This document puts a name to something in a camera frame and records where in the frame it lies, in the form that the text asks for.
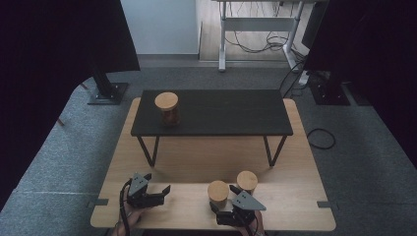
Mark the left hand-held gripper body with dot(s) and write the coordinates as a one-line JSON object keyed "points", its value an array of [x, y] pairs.
{"points": [[139, 193]]}

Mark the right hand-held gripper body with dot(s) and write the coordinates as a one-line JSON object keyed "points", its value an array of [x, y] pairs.
{"points": [[246, 203]]}

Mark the glass jar with wooden lid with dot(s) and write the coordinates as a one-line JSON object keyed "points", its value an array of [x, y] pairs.
{"points": [[166, 101], [218, 190], [247, 180]]}

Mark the black raised shelf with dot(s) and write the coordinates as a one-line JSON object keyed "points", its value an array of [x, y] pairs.
{"points": [[229, 111]]}

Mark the person's right hand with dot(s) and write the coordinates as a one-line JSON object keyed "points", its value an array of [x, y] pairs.
{"points": [[257, 229]]}

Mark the person's left hand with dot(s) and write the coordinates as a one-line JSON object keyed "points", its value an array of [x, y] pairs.
{"points": [[129, 221]]}

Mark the black stand with square base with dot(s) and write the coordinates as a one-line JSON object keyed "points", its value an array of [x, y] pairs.
{"points": [[329, 93], [109, 93]]}

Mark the white power strip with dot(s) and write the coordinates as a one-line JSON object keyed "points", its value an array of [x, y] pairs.
{"points": [[304, 78]]}

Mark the black curtain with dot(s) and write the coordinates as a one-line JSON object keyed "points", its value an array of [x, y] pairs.
{"points": [[377, 49], [49, 82]]}

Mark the white desk frame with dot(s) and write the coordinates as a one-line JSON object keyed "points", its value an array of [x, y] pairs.
{"points": [[257, 24]]}

